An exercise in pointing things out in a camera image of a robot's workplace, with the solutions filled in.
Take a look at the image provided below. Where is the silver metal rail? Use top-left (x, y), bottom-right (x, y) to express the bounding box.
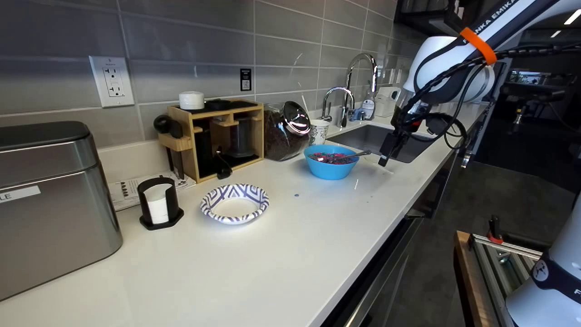
top-left (470, 232), bottom-right (544, 261)

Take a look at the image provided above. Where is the black kettle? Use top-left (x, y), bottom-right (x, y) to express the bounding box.
top-left (263, 100), bottom-right (314, 163)

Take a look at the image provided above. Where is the steel undermount sink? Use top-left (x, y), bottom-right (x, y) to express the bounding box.
top-left (325, 123), bottom-right (437, 165)

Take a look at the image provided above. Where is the dark drawer front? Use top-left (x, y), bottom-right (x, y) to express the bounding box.
top-left (406, 169), bottom-right (452, 220)

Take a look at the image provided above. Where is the white wall power outlet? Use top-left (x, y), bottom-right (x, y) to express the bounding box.
top-left (87, 54), bottom-right (136, 109)

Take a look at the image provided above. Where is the clear soap bottle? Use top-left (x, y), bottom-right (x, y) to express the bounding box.
top-left (359, 98), bottom-right (377, 122)

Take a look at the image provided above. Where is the blue bowl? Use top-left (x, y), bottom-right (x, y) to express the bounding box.
top-left (303, 143), bottom-right (361, 181)

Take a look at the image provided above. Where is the wooden cart top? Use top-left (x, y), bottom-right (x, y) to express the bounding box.
top-left (452, 229), bottom-right (546, 327)

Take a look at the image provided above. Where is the blue patterned paper plate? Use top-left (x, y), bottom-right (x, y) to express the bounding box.
top-left (198, 181), bottom-right (270, 227)

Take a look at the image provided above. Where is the stainless steel bread box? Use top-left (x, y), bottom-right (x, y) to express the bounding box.
top-left (0, 120), bottom-right (125, 303)

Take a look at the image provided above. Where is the black coffee maker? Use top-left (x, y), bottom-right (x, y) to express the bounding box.
top-left (196, 116), bottom-right (263, 180)

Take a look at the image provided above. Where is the long silver cabinet handle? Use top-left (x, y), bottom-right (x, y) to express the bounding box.
top-left (346, 241), bottom-right (419, 327)

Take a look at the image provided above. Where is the red and black clamp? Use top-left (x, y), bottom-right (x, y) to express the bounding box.
top-left (486, 216), bottom-right (506, 247)

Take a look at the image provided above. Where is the small chrome faucet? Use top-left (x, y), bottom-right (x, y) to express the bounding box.
top-left (319, 85), bottom-right (356, 129)

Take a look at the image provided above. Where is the colourful cereal heap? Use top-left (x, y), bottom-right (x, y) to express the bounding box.
top-left (312, 151), bottom-right (356, 165)

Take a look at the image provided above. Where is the tall chrome faucet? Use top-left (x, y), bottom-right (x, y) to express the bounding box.
top-left (343, 51), bottom-right (385, 123)

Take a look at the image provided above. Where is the white cup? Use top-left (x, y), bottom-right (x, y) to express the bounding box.
top-left (308, 118), bottom-right (332, 145)

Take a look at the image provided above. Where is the orange strap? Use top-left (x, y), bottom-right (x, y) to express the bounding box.
top-left (457, 25), bottom-right (499, 65)

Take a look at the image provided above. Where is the white paper filters stack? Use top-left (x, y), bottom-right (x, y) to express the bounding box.
top-left (145, 183), bottom-right (172, 225)

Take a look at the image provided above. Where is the white box with black label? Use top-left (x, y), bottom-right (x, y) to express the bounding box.
top-left (98, 140), bottom-right (183, 212)

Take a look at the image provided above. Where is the black round knob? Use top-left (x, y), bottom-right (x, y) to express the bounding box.
top-left (152, 114), bottom-right (183, 138)

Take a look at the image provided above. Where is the wooden shelf organizer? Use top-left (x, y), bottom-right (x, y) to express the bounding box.
top-left (158, 100), bottom-right (267, 183)

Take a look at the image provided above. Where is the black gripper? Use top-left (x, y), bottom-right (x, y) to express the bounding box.
top-left (375, 98), bottom-right (434, 169)

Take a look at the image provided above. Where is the dark lower cabinet front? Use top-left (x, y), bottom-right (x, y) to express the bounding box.
top-left (319, 216), bottom-right (425, 327)

